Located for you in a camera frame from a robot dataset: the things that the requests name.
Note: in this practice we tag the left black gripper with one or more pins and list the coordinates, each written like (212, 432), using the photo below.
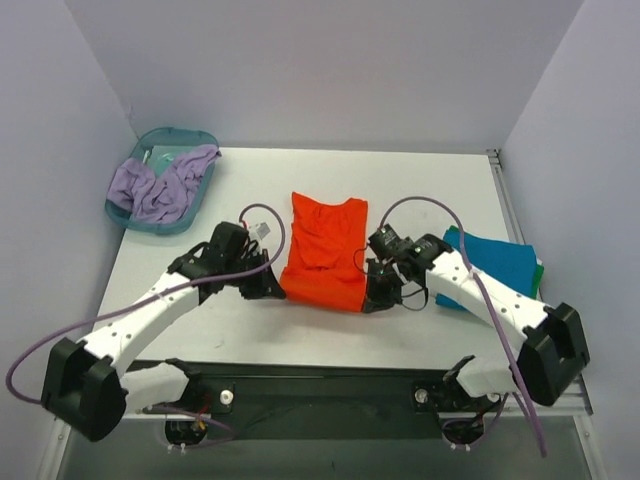
(258, 281)

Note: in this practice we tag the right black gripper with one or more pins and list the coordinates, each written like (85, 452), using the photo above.
(380, 288)

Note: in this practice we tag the orange t shirt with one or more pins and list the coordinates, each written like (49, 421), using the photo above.
(324, 267)

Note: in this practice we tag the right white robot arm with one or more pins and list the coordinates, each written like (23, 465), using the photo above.
(545, 346)

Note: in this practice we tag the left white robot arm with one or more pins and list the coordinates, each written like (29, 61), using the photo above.
(89, 383)

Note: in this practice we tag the purple t shirt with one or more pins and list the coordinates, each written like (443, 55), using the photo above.
(165, 198)

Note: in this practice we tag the teal plastic basket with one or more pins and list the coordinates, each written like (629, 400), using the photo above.
(157, 149)

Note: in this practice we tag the folded blue t shirt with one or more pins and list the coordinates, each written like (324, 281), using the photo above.
(510, 263)

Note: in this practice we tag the folded green t shirt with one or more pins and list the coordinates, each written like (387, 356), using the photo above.
(537, 278)

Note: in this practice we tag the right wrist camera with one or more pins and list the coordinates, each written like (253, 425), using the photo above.
(388, 245)

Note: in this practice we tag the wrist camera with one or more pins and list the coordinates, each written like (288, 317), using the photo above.
(259, 231)
(388, 245)

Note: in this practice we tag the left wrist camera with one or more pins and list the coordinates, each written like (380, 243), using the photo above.
(259, 231)

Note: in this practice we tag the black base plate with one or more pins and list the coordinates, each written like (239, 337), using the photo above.
(281, 402)

